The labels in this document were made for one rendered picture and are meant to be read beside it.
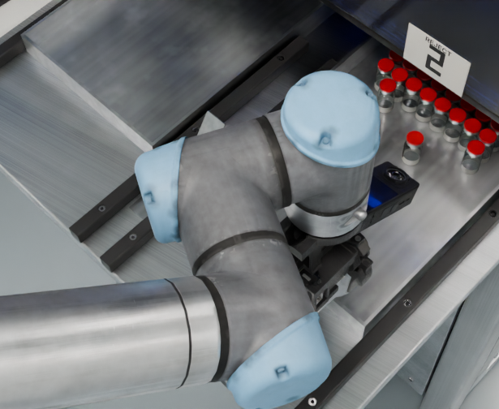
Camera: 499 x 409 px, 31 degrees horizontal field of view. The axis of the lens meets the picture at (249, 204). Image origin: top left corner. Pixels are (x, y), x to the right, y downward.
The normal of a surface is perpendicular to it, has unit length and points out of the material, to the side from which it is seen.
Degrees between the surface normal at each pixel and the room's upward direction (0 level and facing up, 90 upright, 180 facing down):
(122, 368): 52
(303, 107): 1
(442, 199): 0
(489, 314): 90
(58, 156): 0
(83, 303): 34
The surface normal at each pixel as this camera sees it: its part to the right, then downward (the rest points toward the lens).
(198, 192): -0.42, -0.35
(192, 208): -0.63, -0.21
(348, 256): -0.04, -0.50
